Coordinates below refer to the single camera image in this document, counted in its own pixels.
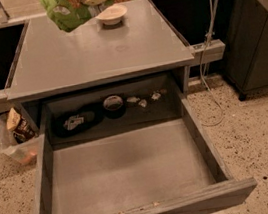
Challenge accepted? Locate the grey counter cabinet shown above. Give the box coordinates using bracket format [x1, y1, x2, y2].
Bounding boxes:
[0, 0, 203, 139]

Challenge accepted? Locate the dark grey side cabinet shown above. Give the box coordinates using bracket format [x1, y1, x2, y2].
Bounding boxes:
[225, 0, 268, 101]

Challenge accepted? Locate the crumpled white wrapper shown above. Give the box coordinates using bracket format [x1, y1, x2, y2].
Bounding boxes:
[138, 99, 148, 108]

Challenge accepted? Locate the brown snack bag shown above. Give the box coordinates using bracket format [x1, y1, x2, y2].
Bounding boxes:
[6, 108, 36, 143]

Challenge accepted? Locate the black round tape roll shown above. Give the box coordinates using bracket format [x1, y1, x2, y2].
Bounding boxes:
[102, 95, 126, 119]

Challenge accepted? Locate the white cable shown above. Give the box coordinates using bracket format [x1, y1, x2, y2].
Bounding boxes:
[181, 0, 233, 129]

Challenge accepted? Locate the black pouch with label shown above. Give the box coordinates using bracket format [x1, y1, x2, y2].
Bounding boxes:
[51, 103, 104, 138]

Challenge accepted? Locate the green rice chip bag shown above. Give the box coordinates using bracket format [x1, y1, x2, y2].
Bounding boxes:
[40, 0, 130, 33]

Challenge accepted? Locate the metal pole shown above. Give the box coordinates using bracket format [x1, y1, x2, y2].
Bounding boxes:
[205, 0, 219, 46]

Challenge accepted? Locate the grey open drawer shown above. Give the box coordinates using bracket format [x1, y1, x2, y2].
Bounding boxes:
[33, 73, 256, 214]

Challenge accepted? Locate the white bowl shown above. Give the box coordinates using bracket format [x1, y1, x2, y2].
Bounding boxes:
[96, 4, 128, 26]

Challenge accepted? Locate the clear plastic bin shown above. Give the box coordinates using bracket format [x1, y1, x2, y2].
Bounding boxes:
[0, 113, 39, 165]

